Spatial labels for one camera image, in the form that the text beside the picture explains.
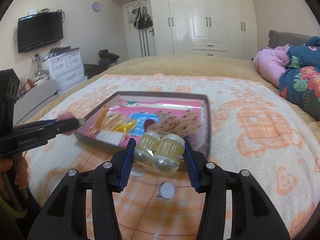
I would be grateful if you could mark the dark red hair clip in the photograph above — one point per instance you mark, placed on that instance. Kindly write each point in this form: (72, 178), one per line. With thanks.
(149, 125)

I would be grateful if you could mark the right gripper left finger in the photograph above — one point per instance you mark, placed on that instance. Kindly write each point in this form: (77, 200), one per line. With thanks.
(78, 194)

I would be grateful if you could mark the white wardrobe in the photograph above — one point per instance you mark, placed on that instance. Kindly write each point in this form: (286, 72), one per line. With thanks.
(226, 28)

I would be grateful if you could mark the orange white patterned blanket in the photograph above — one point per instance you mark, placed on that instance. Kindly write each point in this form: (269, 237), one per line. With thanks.
(286, 167)

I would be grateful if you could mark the shallow cardboard box tray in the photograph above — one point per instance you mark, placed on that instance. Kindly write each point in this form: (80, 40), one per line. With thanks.
(200, 141)

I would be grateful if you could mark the grey chair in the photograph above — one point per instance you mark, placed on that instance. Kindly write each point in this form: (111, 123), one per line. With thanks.
(34, 100)

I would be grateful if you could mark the cream hair claw clip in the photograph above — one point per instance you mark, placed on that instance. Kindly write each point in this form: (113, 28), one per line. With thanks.
(112, 120)

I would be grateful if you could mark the pink padded garment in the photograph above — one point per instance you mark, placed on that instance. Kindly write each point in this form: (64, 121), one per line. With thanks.
(270, 63)

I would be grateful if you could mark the grey pillow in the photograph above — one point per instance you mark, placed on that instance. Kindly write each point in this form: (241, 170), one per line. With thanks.
(277, 38)

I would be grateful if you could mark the white door with bags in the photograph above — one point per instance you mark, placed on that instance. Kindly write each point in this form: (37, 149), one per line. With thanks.
(140, 42)

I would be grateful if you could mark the dotted mesh scrunchie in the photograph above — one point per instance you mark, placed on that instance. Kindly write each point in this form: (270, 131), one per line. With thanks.
(186, 124)

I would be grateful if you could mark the blue floral padded garment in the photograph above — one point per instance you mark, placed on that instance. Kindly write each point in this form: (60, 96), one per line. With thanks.
(300, 82)

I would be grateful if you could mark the tan bed cover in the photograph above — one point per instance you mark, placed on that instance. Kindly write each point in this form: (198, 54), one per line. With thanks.
(187, 66)

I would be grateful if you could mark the dark brown clothes heap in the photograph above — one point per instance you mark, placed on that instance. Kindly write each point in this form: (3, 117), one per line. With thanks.
(92, 70)

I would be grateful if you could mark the white card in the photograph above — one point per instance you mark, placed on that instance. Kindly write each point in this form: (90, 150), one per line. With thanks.
(110, 137)

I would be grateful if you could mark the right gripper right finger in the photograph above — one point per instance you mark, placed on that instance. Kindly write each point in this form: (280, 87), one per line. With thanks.
(253, 214)

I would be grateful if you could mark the white drawer cabinet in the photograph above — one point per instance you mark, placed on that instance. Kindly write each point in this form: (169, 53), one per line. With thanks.
(67, 70)

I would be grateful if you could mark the pink book with blue label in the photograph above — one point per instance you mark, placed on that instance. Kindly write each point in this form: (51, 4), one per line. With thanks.
(139, 112)

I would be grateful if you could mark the purple wall clock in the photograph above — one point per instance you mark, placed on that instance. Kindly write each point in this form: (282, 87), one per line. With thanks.
(96, 6)

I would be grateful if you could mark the wall mounted black television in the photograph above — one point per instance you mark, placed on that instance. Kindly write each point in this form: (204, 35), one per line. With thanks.
(38, 30)

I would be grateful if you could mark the dark clothes pile on stool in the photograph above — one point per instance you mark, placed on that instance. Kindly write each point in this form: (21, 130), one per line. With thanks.
(107, 59)

